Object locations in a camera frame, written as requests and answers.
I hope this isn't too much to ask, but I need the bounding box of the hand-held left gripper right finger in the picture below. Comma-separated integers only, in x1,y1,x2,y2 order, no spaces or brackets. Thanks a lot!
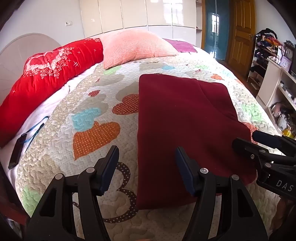
175,146,269,241

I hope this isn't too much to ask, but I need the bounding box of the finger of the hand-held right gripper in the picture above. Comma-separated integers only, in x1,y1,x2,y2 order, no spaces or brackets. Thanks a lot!
252,130,296,151
232,138,296,173

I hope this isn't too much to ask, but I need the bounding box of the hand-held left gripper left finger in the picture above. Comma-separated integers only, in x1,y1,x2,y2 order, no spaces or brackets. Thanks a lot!
24,145,120,241

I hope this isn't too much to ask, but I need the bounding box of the dark red garment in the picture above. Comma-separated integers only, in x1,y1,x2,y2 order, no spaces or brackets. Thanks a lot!
136,74,257,210

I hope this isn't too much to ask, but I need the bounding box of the pile of clothes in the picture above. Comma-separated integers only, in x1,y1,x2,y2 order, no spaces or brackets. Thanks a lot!
255,28,283,47

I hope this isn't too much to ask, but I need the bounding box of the white shelf cabinet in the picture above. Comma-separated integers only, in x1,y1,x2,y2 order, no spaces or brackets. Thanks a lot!
257,58,296,130

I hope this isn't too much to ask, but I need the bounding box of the heart-patterned quilted bedspread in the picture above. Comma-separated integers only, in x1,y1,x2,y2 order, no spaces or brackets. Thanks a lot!
15,46,287,241

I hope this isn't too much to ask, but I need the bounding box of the dark storage rack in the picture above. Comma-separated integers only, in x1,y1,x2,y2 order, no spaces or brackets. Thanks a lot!
246,29,284,91

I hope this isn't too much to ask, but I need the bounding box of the purple clock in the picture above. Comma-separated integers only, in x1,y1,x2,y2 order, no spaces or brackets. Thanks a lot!
280,57,292,70

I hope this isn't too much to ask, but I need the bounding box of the white bedsheet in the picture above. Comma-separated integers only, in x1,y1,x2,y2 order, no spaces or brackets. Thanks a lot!
5,62,100,176

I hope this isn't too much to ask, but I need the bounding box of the dark ornate clock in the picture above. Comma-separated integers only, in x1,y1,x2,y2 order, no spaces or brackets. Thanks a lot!
283,40,296,61

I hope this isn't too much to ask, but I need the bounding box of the black device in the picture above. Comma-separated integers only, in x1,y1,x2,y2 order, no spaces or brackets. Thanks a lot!
8,133,26,169

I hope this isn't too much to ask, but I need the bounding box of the wooden door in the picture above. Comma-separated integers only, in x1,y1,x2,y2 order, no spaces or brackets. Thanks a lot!
228,0,257,77

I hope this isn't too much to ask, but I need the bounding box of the red floral comforter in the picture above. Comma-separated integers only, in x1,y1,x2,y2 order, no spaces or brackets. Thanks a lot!
0,38,104,148

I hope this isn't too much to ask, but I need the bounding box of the blue door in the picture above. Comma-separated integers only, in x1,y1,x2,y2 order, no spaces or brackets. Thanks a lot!
205,0,230,61

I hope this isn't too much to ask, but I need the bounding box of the purple cloth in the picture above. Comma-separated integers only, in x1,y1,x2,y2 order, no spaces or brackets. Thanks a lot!
163,38,198,54

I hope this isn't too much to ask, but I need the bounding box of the pink pillow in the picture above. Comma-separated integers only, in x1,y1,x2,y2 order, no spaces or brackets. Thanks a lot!
99,29,178,69

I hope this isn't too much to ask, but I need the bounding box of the white headboard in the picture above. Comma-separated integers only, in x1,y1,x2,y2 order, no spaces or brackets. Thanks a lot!
0,33,61,100

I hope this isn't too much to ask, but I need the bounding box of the white wardrobe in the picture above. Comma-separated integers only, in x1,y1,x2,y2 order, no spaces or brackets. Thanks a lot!
79,0,204,49

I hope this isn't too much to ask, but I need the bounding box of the blue lanyard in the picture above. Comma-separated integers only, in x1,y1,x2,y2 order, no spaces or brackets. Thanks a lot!
22,116,50,153

